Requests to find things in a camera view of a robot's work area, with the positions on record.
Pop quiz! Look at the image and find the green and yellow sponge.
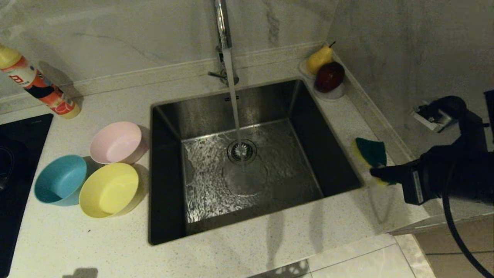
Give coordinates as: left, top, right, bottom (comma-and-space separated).
352, 138, 396, 186

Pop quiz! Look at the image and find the blue plastic bowl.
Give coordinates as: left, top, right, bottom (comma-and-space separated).
34, 155, 88, 206

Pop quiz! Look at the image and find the yellow-capped orange dish soap bottle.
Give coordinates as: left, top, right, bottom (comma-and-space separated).
0, 43, 81, 119

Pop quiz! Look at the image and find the stainless steel sink basin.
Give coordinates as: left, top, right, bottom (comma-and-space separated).
149, 79, 364, 245

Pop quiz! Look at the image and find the small white dish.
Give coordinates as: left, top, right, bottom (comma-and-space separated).
298, 58, 318, 80
312, 79, 347, 102

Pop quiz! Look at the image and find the dark red apple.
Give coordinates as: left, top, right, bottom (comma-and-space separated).
315, 62, 345, 93

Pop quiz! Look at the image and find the yellow pear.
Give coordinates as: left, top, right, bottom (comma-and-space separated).
307, 42, 335, 75

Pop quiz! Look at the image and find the round metal drain strainer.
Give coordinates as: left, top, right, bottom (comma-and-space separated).
227, 139, 257, 166

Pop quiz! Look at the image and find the running water stream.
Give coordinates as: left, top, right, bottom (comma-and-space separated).
223, 48, 246, 170

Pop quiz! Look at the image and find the chrome faucet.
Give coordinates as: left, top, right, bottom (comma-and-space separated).
208, 0, 240, 86

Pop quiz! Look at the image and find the pink plastic bowl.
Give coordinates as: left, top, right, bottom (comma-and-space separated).
90, 122, 149, 165

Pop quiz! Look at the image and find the yellow plastic bowl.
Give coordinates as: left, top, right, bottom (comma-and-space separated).
79, 163, 144, 219

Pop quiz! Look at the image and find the black induction cooktop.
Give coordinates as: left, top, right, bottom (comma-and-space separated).
0, 114, 54, 278

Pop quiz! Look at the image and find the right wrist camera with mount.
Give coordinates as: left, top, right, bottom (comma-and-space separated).
411, 96, 487, 155

